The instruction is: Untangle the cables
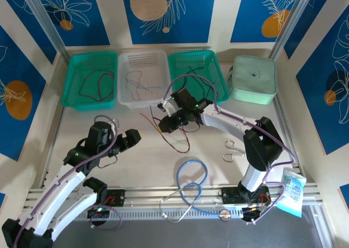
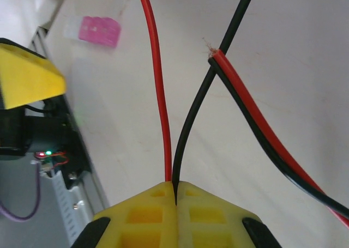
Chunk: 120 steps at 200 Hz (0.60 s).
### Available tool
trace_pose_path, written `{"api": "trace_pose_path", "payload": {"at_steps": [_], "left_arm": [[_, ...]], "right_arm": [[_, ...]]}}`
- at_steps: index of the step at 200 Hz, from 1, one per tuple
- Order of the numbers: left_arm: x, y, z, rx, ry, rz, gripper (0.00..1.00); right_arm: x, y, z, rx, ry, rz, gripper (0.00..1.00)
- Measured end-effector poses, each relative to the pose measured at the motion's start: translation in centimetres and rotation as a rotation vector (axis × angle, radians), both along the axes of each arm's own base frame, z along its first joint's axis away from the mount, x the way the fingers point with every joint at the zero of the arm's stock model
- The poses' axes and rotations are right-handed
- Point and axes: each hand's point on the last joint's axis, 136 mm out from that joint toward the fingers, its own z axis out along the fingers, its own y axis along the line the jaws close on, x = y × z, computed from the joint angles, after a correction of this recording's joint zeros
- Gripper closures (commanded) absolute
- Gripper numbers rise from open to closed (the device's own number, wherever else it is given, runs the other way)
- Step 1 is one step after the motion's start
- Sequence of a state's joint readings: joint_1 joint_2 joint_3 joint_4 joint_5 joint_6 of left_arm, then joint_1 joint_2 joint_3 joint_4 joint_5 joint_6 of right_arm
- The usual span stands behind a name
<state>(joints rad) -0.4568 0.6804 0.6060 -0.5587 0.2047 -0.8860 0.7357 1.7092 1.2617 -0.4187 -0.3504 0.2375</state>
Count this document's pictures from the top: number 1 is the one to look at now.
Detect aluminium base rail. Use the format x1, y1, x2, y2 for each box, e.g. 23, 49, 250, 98
23, 184, 321, 209

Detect blue tube stethoscope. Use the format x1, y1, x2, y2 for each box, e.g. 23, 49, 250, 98
159, 157, 232, 223

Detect blue and white packet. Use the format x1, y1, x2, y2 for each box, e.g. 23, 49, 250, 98
276, 167, 308, 219

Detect grey slotted cable duct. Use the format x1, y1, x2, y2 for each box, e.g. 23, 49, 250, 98
34, 207, 248, 222

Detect aluminium frame post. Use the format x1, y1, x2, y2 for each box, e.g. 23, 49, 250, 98
20, 0, 69, 61
268, 0, 314, 61

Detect green plastic mesh basket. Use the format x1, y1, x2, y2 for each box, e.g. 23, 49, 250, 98
61, 52, 119, 112
167, 49, 229, 108

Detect narrow blue leaf poster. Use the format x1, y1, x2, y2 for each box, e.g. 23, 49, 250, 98
283, 0, 336, 59

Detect white plastic mesh basket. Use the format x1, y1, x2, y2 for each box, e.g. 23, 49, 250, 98
117, 50, 173, 108

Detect blue poster with white feather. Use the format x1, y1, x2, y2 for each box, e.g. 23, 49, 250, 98
230, 0, 303, 44

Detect thin blue wire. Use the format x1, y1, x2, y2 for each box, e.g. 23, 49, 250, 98
127, 81, 161, 94
125, 70, 144, 101

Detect red black twisted wires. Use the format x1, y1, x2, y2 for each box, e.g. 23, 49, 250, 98
190, 75, 216, 100

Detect mint green zip pouch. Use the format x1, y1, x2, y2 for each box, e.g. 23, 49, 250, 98
227, 55, 278, 106

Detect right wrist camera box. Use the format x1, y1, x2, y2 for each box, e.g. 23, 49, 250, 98
159, 99, 178, 117

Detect blue poster large orange circle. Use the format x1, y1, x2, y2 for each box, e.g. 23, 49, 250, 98
0, 24, 47, 161

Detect blue poster with white flower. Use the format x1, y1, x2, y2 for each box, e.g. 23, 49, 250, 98
32, 0, 111, 47

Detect metal surgical scissors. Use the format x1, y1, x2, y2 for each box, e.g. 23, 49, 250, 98
222, 140, 248, 163

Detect blue poster with beige circle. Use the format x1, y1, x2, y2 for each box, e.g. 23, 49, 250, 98
121, 0, 218, 45

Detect small black connector board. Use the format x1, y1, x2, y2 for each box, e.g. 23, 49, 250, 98
87, 206, 111, 227
242, 207, 267, 226

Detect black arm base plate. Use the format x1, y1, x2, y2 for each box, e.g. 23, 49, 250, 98
103, 189, 126, 208
221, 186, 272, 205

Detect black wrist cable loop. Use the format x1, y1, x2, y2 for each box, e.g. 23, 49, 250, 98
97, 154, 118, 169

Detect thin red wire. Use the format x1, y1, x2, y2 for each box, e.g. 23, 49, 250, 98
140, 111, 191, 153
79, 71, 110, 101

